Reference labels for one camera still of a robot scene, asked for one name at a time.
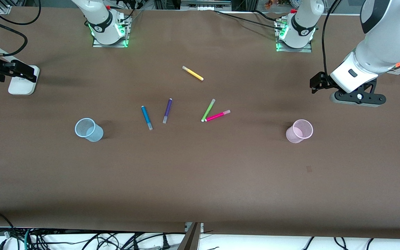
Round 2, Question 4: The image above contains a translucent pink cup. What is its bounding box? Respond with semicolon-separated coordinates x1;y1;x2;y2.
286;119;314;144

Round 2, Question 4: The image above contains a black table cable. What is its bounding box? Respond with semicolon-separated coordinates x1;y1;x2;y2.
255;10;284;23
213;10;285;29

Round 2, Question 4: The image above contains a translucent blue cup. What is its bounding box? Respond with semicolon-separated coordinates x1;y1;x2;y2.
75;118;104;142

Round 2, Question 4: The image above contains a green marker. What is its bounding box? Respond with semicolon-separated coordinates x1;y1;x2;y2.
201;99;216;123

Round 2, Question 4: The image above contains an aluminium frame beam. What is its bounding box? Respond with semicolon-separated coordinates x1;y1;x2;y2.
180;0;232;11

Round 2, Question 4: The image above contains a blue marker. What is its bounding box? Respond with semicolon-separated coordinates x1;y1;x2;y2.
141;106;153;131

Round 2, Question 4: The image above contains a brown table cover sheet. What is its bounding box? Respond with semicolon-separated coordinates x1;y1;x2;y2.
0;7;400;240

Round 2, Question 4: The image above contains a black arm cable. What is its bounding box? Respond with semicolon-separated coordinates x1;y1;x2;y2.
321;0;343;75
0;0;41;57

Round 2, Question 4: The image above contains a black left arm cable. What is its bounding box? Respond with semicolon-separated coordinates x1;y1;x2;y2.
321;0;343;75

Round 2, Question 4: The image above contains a purple marker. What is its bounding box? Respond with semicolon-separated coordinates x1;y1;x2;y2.
162;98;173;124

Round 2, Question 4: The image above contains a white desk lamp stand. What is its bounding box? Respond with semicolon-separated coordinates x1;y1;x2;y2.
0;35;40;95

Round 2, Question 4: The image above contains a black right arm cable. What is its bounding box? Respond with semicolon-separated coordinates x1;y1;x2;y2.
0;0;41;57

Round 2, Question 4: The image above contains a pink marker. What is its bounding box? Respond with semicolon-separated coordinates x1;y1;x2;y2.
205;110;231;122

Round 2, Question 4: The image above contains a yellow marker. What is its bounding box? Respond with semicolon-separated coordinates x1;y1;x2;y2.
182;66;204;81

